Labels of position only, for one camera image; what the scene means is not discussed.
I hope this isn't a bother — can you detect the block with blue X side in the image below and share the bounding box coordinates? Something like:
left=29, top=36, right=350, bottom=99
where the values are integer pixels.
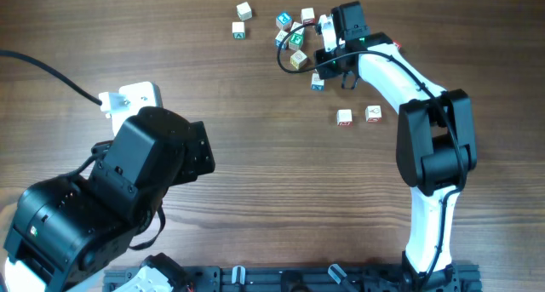
left=311, top=73, right=324, bottom=91

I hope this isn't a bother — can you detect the block with red M side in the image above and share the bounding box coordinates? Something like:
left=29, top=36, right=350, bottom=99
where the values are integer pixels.
left=336, top=109, right=353, bottom=126

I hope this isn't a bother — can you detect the white block red picture side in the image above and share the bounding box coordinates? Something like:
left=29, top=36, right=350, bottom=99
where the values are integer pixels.
left=365, top=106, right=382, bottom=123

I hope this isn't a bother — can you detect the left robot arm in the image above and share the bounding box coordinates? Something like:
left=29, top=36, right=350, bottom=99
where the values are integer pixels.
left=4, top=106, right=215, bottom=291

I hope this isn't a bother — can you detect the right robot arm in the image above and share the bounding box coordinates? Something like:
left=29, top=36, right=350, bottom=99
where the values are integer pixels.
left=314, top=2, right=483, bottom=291

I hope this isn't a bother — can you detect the yellow bordered block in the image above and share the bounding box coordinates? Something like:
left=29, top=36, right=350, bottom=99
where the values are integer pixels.
left=290, top=50, right=307, bottom=70

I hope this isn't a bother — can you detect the green letter F block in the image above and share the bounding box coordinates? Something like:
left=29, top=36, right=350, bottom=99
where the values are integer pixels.
left=288, top=33, right=304, bottom=51

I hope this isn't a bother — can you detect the blue letter P block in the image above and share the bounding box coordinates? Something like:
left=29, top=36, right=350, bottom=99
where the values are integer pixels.
left=276, top=12, right=293, bottom=31

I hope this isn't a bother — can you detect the block with green letter side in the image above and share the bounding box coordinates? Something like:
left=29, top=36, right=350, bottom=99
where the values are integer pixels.
left=232, top=21, right=246, bottom=39

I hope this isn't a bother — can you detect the plain white wooden block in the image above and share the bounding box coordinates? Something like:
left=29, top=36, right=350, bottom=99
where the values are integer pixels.
left=236, top=2, right=252, bottom=21

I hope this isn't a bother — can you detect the right black cable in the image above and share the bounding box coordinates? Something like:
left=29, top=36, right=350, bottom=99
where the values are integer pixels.
left=276, top=22, right=469, bottom=292

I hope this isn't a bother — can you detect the black cable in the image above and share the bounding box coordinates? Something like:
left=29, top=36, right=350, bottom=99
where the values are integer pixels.
left=276, top=22, right=469, bottom=292
left=0, top=49, right=104, bottom=107

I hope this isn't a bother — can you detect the left black cable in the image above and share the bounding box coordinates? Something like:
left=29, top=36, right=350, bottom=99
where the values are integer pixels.
left=0, top=49, right=104, bottom=107

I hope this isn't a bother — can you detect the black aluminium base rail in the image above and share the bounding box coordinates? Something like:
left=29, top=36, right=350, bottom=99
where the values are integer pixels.
left=101, top=264, right=482, bottom=292

